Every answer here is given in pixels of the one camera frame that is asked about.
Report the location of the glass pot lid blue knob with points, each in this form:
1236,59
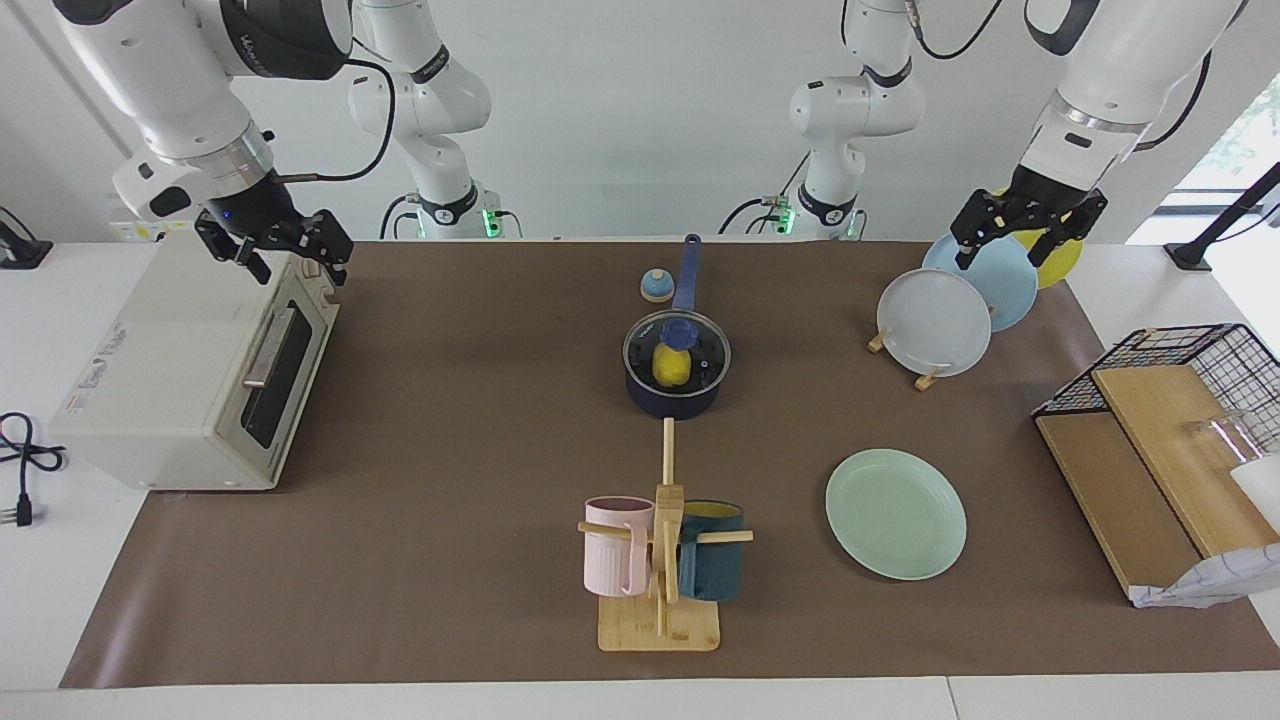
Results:
705,345

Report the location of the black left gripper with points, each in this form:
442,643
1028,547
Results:
1045,205

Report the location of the yellow plate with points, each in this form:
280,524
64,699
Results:
1062,264

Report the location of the yellow potato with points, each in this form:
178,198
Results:
672,370

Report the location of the pink ribbed mug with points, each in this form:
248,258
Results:
612,555

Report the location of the light blue plate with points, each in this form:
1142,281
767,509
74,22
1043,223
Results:
1008,285

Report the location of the mint green plate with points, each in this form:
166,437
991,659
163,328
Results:
895,515

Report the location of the clear glass cup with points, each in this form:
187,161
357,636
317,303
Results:
1220,435

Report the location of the brown table mat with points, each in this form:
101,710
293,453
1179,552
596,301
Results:
450,450

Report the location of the cream toaster oven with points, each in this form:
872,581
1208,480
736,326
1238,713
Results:
170,370

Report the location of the white cup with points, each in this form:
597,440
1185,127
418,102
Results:
1262,490

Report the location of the white checkered cloth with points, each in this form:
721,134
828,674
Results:
1215,580

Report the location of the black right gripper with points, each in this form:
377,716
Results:
265,215

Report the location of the wooden mug tree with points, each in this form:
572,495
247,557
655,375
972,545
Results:
660,625

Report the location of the black table mount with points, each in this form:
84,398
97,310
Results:
20,252

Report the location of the grey plate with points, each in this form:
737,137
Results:
933,322

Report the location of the wooden plate rack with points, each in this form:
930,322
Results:
930,380

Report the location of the white power strip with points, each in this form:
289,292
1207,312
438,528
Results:
150,231

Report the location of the dark blue mug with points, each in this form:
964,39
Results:
712,565

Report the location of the black stand with pole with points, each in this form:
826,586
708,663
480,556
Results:
1195,252

